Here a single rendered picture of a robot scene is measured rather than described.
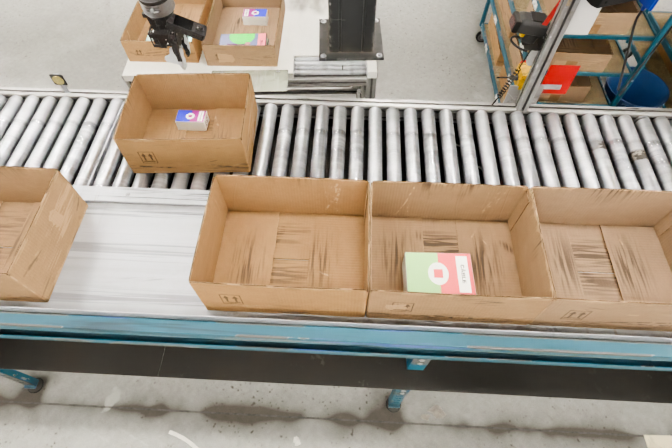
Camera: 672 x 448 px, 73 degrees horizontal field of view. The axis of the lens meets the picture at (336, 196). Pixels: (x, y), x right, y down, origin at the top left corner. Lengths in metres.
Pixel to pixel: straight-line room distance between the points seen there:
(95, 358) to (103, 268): 0.32
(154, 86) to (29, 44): 2.14
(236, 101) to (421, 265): 0.93
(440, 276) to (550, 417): 1.13
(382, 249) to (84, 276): 0.77
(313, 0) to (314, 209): 1.22
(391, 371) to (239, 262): 0.53
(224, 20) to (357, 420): 1.73
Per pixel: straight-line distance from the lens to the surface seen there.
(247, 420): 2.02
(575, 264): 1.34
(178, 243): 1.31
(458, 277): 1.15
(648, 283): 1.41
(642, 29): 2.45
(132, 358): 1.52
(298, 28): 2.08
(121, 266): 1.33
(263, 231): 1.26
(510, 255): 1.29
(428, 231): 1.27
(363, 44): 1.92
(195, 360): 1.45
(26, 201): 1.56
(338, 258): 1.21
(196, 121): 1.67
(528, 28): 1.64
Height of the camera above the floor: 1.97
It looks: 56 degrees down
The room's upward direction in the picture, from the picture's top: straight up
